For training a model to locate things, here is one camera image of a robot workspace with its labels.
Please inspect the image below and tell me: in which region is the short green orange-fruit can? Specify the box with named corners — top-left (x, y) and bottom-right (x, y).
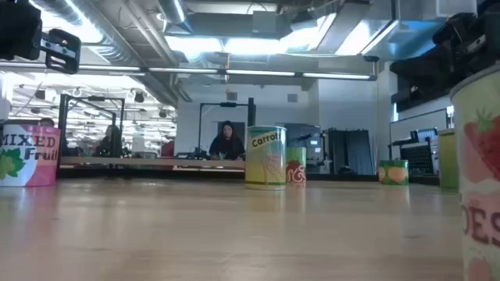
top-left (377, 159), bottom-right (410, 186)

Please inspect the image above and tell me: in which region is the silver ventilation duct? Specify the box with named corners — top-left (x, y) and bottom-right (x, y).
top-left (30, 0), bottom-right (192, 105)

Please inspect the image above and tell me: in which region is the tall green Oranges can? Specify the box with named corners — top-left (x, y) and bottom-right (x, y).
top-left (437, 128), bottom-right (460, 193)

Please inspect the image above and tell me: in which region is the long linear ceiling lamp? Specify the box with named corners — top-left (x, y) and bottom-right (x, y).
top-left (0, 61), bottom-right (378, 82)

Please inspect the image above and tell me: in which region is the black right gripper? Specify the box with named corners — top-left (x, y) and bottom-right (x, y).
top-left (431, 0), bottom-right (500, 77)

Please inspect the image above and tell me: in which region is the black perforated rack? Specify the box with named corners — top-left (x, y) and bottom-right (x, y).
top-left (389, 127), bottom-right (439, 176)

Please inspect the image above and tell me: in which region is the black curtain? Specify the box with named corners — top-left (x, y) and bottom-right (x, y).
top-left (327, 127), bottom-right (375, 176)

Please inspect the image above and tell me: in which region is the grey machine cabinet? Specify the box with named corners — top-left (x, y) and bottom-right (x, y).
top-left (284, 123), bottom-right (326, 175)

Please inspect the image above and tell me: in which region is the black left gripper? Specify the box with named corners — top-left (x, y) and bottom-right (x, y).
top-left (0, 0), bottom-right (43, 62)

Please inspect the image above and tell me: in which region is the black wire shelf rack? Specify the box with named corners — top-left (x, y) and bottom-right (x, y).
top-left (57, 92), bottom-right (258, 175)

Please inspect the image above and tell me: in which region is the yellow Carrots can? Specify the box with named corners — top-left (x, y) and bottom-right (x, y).
top-left (245, 125), bottom-right (288, 191)

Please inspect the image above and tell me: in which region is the strawberry dessert can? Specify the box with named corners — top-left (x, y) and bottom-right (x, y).
top-left (449, 64), bottom-right (500, 281)

